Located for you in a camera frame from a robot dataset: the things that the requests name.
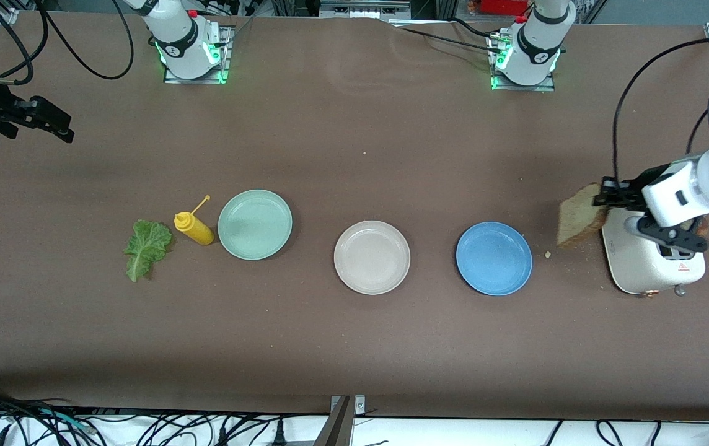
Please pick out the beige plate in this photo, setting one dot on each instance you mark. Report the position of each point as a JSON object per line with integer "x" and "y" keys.
{"x": 372, "y": 257}

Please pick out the green lettuce leaf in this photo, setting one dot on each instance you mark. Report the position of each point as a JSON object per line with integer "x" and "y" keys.
{"x": 144, "y": 248}

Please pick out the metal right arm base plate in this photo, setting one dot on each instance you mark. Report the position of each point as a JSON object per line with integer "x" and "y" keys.
{"x": 196, "y": 80}

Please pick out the black left camera bracket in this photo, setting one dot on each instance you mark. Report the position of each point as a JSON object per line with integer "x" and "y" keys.
{"x": 670, "y": 235}

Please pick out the blue plate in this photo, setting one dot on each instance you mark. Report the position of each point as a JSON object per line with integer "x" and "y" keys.
{"x": 494, "y": 259}

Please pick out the cream white toaster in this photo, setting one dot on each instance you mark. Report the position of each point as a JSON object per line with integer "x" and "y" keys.
{"x": 633, "y": 266}

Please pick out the mint green plate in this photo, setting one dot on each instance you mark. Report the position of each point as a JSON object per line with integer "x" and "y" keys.
{"x": 255, "y": 224}

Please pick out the dark crust bread slice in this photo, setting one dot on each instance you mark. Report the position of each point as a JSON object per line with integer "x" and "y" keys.
{"x": 704, "y": 227}

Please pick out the black power plug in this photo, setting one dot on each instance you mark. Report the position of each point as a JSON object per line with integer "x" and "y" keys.
{"x": 279, "y": 437}

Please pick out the red box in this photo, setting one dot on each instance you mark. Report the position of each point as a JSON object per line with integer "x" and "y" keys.
{"x": 503, "y": 6}

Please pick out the yellow mustard squeeze bottle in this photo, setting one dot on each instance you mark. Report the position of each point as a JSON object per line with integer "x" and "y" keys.
{"x": 196, "y": 230}

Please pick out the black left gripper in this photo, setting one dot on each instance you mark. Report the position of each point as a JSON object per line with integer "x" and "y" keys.
{"x": 629, "y": 190}

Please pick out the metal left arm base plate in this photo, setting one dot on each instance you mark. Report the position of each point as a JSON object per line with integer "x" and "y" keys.
{"x": 522, "y": 88}

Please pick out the dark metal frame bar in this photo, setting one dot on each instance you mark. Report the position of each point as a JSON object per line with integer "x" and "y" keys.
{"x": 336, "y": 430}

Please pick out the aluminium frame beam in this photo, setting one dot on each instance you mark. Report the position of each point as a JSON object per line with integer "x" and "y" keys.
{"x": 364, "y": 9}

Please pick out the light brown bread slice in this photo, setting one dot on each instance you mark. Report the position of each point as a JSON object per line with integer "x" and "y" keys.
{"x": 577, "y": 220}

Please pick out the metal corner bracket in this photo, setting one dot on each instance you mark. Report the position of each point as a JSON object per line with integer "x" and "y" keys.
{"x": 359, "y": 406}

